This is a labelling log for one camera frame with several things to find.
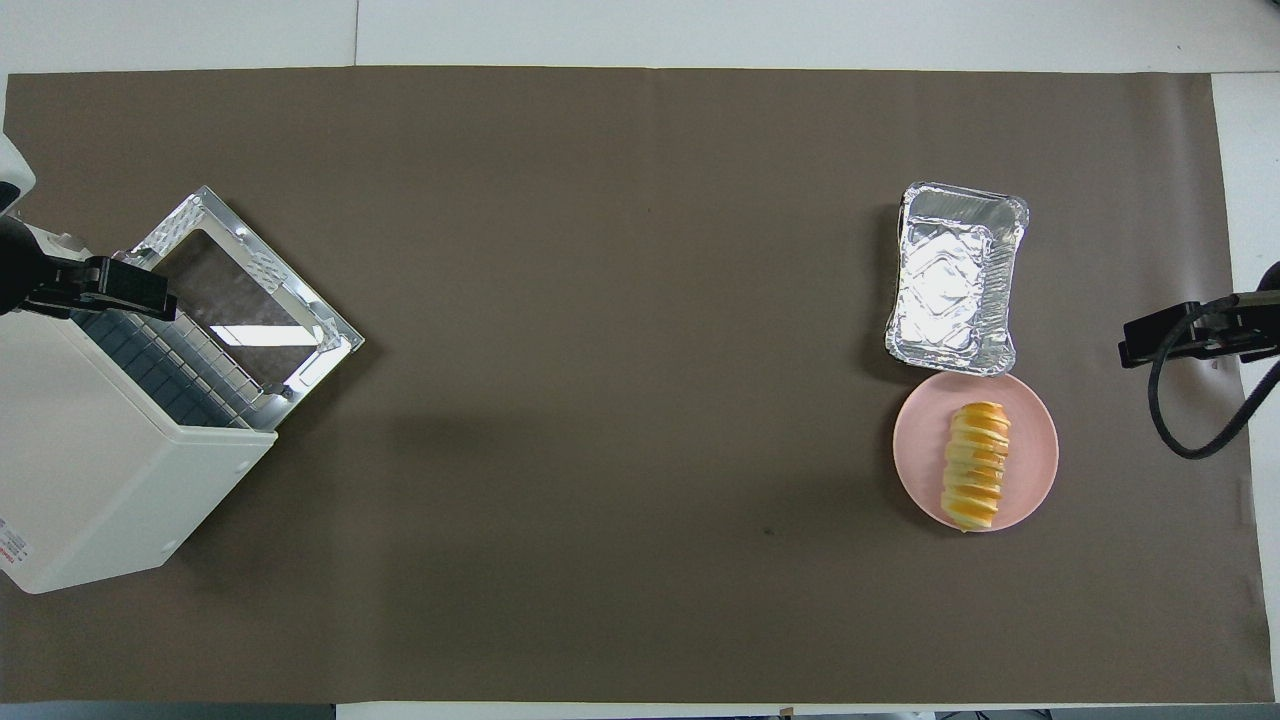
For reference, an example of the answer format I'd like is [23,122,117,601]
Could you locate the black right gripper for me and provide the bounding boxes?
[1118,292,1280,369]

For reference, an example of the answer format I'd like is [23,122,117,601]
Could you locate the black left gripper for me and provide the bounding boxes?
[0,215,178,321]

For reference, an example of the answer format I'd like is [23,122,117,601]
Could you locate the sliced golden bread loaf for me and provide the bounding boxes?
[940,401,1013,533]

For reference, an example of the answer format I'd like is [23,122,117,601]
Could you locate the aluminium foil tray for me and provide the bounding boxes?
[884,181,1031,378]

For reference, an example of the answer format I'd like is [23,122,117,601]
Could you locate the silver glass oven door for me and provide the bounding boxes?
[125,185,365,403]

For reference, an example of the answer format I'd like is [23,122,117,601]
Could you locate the cream toaster oven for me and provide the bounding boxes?
[0,300,279,595]

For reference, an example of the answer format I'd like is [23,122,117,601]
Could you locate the pink round plate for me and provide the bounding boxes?
[893,370,1060,532]

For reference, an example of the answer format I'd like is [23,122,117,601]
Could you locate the brown table mat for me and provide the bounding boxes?
[0,65,1276,704]

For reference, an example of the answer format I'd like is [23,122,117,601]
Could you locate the metal wire oven rack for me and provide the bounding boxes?
[72,305,293,429]

